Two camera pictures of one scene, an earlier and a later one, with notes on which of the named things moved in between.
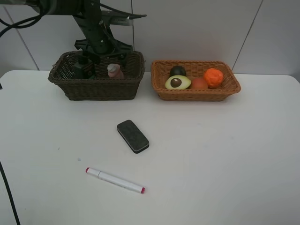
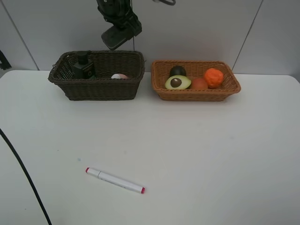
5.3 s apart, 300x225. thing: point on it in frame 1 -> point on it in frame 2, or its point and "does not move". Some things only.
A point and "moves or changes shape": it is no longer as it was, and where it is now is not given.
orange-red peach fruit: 199,84 does not move
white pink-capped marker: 114,179 does not move
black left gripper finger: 122,57 -> 133,25
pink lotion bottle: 114,71 moves or changes shape
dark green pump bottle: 84,69 does not move
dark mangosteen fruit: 177,70 does not move
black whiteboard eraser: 133,138 -> 114,36
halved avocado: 177,82 does not move
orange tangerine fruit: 214,78 does not move
